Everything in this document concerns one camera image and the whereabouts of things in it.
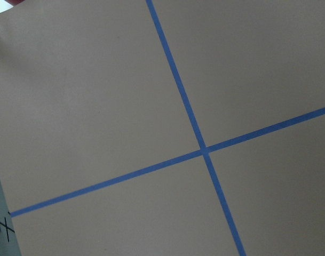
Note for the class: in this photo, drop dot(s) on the red object at table edge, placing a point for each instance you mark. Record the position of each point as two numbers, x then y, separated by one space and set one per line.
14 2

